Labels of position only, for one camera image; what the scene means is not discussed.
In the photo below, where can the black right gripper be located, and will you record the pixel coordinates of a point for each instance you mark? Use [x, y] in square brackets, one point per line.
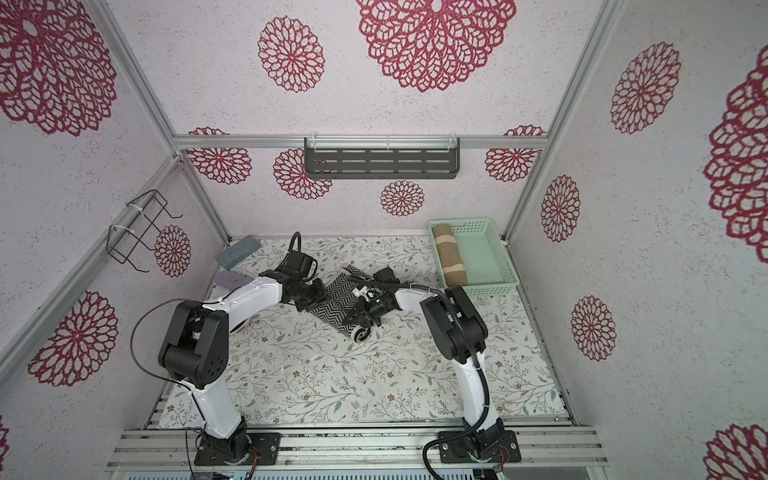
[366, 309]

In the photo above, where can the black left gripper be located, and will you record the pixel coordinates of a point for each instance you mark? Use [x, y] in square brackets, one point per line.
[318, 283]

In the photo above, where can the black white zigzag scarf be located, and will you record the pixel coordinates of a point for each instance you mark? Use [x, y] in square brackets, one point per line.
[340, 302]

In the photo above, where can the brown checked scarf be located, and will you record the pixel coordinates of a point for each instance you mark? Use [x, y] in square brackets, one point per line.
[451, 263]

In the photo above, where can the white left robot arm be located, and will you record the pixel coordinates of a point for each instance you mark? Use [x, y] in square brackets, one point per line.
[195, 350]

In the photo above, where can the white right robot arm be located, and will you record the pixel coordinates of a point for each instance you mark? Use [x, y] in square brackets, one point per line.
[459, 334]

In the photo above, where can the mint green plastic basket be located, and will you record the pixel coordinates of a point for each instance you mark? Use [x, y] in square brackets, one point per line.
[490, 271]

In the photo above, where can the lilac pencil case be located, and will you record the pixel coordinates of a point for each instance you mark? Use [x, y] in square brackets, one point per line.
[231, 280]

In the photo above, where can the grey blue eraser block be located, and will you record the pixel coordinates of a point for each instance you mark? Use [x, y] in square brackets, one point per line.
[238, 251]

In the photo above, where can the grey metal wall shelf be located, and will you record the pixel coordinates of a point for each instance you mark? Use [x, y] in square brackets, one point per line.
[386, 160]

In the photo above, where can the black wire wall rack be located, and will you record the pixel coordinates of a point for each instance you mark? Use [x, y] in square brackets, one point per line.
[123, 240]

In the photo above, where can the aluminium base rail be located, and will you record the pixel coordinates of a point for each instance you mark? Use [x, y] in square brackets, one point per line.
[401, 450]

